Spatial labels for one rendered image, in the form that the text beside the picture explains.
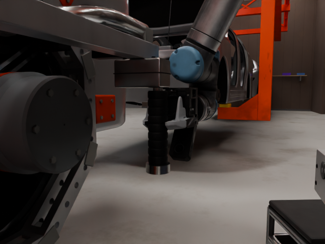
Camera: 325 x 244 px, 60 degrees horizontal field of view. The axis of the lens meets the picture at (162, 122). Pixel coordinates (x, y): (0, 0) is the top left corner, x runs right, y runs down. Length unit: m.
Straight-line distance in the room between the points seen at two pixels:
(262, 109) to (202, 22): 3.28
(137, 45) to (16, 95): 0.20
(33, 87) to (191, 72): 0.34
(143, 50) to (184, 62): 0.14
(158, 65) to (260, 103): 3.42
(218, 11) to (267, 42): 3.29
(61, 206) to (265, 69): 3.47
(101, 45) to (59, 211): 0.37
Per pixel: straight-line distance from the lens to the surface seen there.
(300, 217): 1.45
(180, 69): 0.61
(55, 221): 0.63
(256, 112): 3.87
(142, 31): 0.50
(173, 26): 3.96
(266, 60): 3.88
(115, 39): 0.41
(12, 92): 0.38
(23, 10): 0.30
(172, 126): 0.49
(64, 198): 0.64
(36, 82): 0.37
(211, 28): 0.62
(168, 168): 0.51
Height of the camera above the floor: 0.89
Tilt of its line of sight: 6 degrees down
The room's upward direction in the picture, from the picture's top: straight up
